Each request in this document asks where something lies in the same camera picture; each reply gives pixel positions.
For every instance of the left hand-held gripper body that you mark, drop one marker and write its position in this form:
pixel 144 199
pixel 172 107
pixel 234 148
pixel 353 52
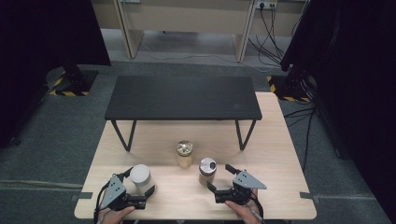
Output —
pixel 120 199

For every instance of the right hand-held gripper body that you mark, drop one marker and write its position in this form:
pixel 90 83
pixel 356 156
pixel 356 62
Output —
pixel 241 193

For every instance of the white-lid jar of white powder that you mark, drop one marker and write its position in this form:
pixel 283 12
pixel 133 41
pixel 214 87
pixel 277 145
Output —
pixel 140 174

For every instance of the silver-lid seasoning jar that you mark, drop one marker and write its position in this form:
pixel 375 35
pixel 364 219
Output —
pixel 207 166

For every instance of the gold-lid jar of yellow powder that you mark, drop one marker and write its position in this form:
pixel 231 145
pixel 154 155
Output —
pixel 185 148

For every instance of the black desktop shelf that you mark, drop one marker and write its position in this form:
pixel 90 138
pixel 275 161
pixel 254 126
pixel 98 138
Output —
pixel 186 96

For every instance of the person's left hand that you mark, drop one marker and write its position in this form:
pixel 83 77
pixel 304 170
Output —
pixel 113 217

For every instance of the person's right hand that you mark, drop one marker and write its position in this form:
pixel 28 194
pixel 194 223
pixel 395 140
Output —
pixel 246 213

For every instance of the grey tape piece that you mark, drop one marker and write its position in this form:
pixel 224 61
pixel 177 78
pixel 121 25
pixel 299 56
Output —
pixel 82 195
pixel 306 195

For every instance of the grey floor tape strip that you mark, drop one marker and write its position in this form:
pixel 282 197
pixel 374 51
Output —
pixel 40 184

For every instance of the striped black stand base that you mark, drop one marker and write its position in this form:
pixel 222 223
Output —
pixel 281 88
pixel 84 82

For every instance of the black curtain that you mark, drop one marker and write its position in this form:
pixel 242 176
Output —
pixel 358 77
pixel 37 46

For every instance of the beige desk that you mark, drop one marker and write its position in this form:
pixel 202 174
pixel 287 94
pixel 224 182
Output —
pixel 186 15

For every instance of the white power strip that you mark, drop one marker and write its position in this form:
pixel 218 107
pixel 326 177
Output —
pixel 266 4

